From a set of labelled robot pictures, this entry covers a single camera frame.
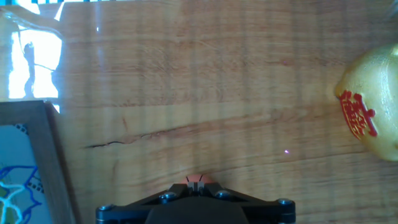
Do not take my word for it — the gold piggy bank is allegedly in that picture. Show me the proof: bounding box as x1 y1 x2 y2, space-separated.
333 42 398 162

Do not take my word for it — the wooden framed backboard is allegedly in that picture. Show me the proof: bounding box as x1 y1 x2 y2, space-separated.
0 100 82 224

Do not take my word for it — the large wooden board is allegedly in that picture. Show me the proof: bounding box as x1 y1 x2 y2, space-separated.
0 0 398 224

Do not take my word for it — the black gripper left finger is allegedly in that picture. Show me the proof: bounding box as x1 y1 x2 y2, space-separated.
95 182 197 224

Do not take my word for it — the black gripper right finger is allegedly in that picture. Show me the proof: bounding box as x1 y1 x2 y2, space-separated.
196 182 297 224

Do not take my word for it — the white hoop with net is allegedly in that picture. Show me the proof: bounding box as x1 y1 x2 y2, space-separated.
0 164 44 224

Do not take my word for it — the small orange basketball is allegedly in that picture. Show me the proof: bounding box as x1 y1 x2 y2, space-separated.
181 174 215 185

